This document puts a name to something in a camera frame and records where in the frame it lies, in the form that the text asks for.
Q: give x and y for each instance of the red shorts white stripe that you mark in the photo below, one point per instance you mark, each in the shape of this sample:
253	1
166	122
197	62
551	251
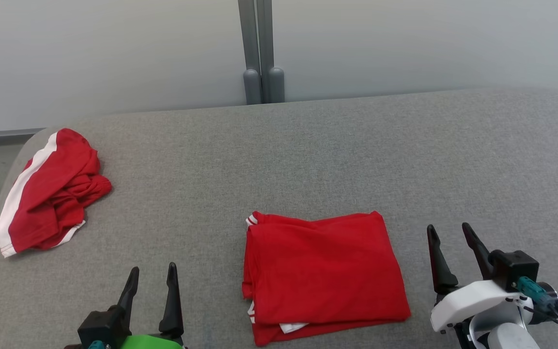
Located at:
51	194

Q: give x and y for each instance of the grey metal partition post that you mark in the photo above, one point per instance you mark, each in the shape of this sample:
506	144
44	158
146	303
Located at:
250	48
271	48

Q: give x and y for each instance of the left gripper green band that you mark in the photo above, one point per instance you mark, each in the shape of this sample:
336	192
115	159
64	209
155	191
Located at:
153	343

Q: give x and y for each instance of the red basketball jersey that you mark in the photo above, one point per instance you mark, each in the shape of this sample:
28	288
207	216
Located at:
322	276

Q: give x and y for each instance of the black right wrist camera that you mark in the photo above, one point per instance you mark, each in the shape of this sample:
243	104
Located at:
516	266

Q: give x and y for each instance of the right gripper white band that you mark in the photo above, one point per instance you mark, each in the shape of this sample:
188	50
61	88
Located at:
472	303

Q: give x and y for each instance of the grey floor rail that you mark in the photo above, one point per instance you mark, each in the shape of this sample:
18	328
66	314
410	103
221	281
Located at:
3	136

